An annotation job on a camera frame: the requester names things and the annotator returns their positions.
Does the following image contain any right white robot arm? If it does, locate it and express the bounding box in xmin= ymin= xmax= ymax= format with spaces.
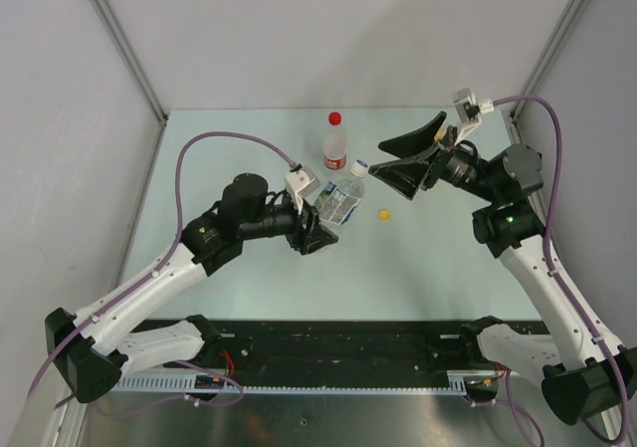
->
xmin=369 ymin=112 xmax=636 ymax=425

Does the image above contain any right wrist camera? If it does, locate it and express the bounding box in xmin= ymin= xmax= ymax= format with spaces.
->
xmin=453 ymin=88 xmax=494 ymax=144

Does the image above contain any right aluminium frame post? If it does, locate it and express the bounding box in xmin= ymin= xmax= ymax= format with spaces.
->
xmin=521 ymin=0 xmax=591 ymax=96

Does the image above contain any red cap water bottle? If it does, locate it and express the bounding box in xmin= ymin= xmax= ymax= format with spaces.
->
xmin=322 ymin=112 xmax=347 ymax=170

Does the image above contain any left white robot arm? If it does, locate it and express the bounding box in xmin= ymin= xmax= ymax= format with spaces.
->
xmin=45 ymin=167 xmax=338 ymax=404

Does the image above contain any yellow honey pomelo bottle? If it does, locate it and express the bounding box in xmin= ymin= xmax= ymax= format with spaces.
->
xmin=434 ymin=127 xmax=447 ymax=142

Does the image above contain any grey slotted cable duct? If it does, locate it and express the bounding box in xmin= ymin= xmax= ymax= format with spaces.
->
xmin=111 ymin=371 xmax=467 ymax=396

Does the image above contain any left aluminium frame post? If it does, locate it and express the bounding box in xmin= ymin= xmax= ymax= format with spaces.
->
xmin=74 ymin=0 xmax=169 ymax=122

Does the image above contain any aluminium frame post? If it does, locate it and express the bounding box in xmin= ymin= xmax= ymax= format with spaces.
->
xmin=74 ymin=0 xmax=169 ymax=122
xmin=521 ymin=0 xmax=591 ymax=96

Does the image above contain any yellow bottle cap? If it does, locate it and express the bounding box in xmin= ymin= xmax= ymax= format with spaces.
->
xmin=378 ymin=210 xmax=391 ymax=222

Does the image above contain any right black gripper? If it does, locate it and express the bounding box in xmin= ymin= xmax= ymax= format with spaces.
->
xmin=370 ymin=112 xmax=502 ymax=203

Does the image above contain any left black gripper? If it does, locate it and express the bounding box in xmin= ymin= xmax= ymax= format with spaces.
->
xmin=240 ymin=193 xmax=337 ymax=255

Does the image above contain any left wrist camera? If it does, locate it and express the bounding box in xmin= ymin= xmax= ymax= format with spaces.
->
xmin=285 ymin=164 xmax=320 ymax=214

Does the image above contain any white cap clear bottle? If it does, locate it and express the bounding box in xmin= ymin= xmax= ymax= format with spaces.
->
xmin=315 ymin=159 xmax=369 ymax=226

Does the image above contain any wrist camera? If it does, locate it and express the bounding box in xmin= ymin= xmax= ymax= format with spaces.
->
xmin=285 ymin=164 xmax=320 ymax=214
xmin=453 ymin=88 xmax=494 ymax=144

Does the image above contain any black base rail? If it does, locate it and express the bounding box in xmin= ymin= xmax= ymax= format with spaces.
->
xmin=163 ymin=317 xmax=522 ymax=386

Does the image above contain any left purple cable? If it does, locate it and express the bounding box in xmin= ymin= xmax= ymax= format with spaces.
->
xmin=27 ymin=131 xmax=300 ymax=411

